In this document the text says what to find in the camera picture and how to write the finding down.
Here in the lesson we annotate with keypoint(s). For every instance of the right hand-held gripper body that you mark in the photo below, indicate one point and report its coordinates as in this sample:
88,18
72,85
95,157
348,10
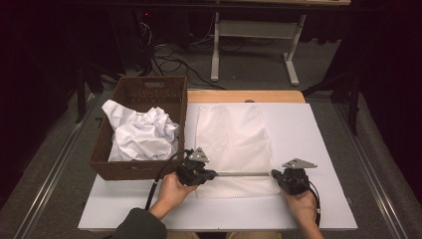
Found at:
293,182

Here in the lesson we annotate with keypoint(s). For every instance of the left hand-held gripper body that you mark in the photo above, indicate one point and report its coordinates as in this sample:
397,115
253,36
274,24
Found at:
190,174

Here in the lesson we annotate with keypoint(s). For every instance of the white mesh laundry bag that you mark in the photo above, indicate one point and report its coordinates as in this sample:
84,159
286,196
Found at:
232,139

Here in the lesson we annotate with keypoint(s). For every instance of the brown woven basket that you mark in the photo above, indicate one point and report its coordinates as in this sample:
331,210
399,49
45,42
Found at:
132,171

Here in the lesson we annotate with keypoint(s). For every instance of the white shirt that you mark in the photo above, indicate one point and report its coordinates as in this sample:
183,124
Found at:
142,139

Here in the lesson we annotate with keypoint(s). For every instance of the person's right hand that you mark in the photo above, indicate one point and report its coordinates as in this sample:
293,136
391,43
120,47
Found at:
303,205

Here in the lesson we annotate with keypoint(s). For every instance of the person's left hand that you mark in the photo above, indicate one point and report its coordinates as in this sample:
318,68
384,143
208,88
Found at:
172,195

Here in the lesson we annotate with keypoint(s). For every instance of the white table board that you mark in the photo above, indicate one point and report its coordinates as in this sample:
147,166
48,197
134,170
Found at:
315,132

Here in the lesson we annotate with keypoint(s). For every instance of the black stand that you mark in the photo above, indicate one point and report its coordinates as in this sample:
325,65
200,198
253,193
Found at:
354,106
80,99

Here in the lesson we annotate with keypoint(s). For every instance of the white-framed background desk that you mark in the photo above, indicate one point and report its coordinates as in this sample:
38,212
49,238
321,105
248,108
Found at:
255,29

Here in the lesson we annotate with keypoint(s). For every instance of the metal floor rail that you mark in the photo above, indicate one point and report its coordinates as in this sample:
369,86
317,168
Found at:
375,186
49,179

